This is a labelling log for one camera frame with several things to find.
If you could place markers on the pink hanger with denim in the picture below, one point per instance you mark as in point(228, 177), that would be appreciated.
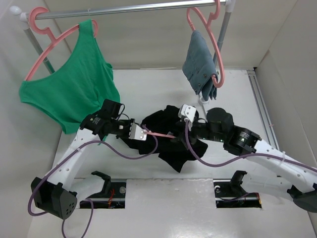
point(207, 25)

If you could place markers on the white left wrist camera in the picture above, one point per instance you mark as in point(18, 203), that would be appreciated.
point(137, 133)

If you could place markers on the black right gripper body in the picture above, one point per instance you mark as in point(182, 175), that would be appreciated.
point(200, 130)

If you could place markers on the black t shirt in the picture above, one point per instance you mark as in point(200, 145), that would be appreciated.
point(165, 122)

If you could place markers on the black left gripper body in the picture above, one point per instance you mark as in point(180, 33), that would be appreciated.
point(121, 128)

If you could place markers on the green tank top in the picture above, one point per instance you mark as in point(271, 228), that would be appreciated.
point(78, 88)

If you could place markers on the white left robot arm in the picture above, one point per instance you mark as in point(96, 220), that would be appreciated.
point(56, 193)

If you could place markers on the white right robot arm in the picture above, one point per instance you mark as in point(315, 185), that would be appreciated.
point(294, 181)

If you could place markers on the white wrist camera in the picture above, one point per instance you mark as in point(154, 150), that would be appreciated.
point(187, 113)
point(137, 133)

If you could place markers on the silver clothes rack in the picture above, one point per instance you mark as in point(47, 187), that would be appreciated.
point(43, 40)

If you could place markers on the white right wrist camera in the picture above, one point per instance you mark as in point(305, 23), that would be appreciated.
point(187, 113)

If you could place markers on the blue denim garment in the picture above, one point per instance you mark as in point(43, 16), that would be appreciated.
point(199, 67)

